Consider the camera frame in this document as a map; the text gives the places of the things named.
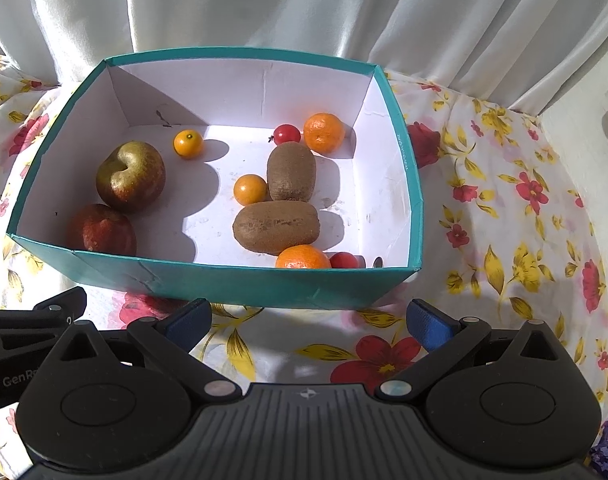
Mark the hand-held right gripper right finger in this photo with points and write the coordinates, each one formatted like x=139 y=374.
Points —
x=431 y=325

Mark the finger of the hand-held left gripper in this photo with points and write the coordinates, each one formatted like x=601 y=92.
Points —
x=43 y=312

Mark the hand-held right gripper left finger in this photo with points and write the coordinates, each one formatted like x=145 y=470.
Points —
x=187 y=322

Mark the teal cardboard box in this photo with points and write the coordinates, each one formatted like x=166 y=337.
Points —
x=244 y=285

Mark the dark red apple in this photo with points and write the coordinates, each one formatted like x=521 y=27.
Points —
x=103 y=230

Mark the red cherry tomato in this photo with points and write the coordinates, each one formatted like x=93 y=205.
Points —
x=344 y=260
x=287 y=134

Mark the brown kiwi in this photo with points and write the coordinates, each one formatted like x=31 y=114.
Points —
x=291 y=171
x=276 y=227

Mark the mandarin orange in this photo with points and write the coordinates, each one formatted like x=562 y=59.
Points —
x=324 y=133
x=303 y=258

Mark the small yellow orange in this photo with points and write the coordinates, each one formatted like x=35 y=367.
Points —
x=187 y=143
x=250 y=190

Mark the red green apple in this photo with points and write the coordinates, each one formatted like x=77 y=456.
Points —
x=128 y=177

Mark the floral tablecloth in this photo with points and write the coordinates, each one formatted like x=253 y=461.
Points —
x=509 y=240

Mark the white curtain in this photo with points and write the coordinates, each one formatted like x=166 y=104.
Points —
x=284 y=0

